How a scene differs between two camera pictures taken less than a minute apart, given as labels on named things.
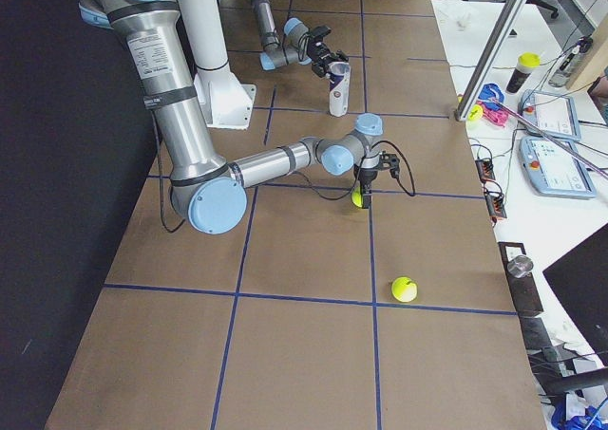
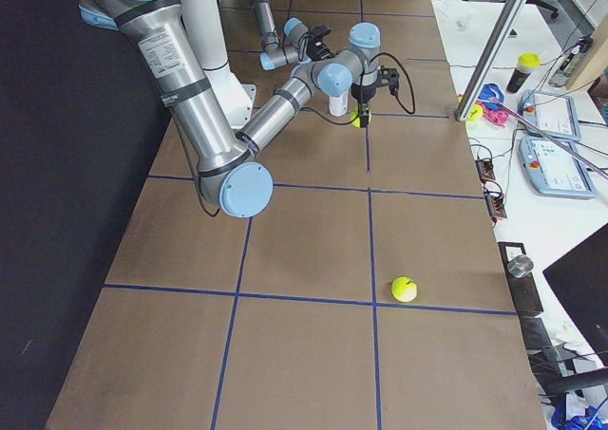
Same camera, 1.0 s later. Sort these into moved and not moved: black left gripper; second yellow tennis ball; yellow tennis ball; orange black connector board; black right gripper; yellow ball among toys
Moved: yellow tennis ball; black right gripper
Not moved: yellow ball among toys; black left gripper; second yellow tennis ball; orange black connector board
